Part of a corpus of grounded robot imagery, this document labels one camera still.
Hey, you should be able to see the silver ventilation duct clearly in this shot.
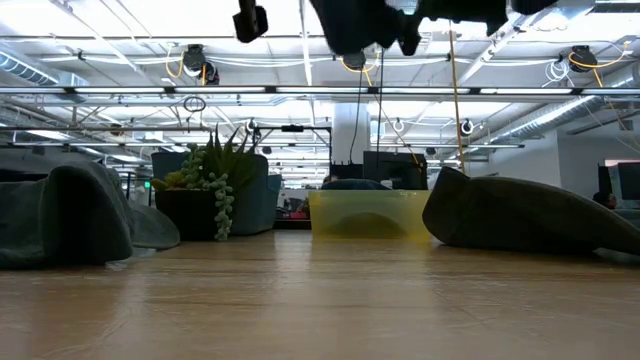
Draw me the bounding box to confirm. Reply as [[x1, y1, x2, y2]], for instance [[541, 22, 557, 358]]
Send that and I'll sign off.
[[487, 62, 640, 147], [0, 49, 64, 87]]

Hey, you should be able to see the person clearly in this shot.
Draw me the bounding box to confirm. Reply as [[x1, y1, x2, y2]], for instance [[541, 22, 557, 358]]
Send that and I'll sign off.
[[591, 190, 620, 211]]

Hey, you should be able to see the yellow plastic bin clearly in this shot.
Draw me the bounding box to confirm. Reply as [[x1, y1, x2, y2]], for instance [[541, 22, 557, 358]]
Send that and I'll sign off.
[[307, 188, 433, 242]]

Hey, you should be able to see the black computer monitor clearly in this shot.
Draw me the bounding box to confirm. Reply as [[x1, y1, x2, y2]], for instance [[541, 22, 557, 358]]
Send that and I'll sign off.
[[328, 162, 365, 181], [362, 150, 430, 192]]

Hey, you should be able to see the blue denim cap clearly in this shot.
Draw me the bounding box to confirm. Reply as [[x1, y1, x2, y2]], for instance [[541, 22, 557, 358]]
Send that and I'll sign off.
[[319, 178, 393, 192], [308, 0, 401, 57]]

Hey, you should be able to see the potted succulent plant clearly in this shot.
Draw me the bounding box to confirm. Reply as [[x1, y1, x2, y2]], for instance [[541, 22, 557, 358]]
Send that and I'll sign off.
[[149, 124, 264, 243]]

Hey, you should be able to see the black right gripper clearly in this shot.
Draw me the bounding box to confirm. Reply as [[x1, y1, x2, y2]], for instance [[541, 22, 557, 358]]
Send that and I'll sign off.
[[397, 0, 509, 57]]

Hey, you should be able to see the black ceiling cable reel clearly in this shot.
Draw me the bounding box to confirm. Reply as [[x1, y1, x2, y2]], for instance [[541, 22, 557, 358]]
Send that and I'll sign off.
[[342, 49, 368, 71], [180, 43, 221, 86], [568, 44, 595, 75]]

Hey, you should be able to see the black power cable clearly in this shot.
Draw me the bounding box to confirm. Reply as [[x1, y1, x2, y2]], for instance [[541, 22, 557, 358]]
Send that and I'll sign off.
[[348, 67, 366, 165]]

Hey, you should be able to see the yellow cable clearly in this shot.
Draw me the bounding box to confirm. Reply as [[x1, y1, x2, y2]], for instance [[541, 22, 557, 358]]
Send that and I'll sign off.
[[446, 19, 467, 175]]

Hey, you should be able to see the long ceiling light bar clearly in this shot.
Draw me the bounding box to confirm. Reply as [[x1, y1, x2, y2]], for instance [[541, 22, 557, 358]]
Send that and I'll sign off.
[[0, 85, 640, 97]]

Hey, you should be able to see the black room divider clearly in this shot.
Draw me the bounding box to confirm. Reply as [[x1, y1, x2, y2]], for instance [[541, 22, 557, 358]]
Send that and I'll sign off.
[[597, 160, 640, 202]]

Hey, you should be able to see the distant black rig frame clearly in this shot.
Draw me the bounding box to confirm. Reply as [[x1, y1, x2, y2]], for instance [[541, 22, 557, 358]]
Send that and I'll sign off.
[[253, 124, 334, 166]]

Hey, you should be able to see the green cotton cap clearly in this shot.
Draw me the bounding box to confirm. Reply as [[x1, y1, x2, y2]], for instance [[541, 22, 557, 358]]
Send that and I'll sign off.
[[0, 160, 182, 272], [421, 166, 640, 257]]

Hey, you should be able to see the black hanging cable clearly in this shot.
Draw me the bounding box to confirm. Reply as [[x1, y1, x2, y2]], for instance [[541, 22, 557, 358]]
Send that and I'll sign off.
[[374, 49, 387, 169]]

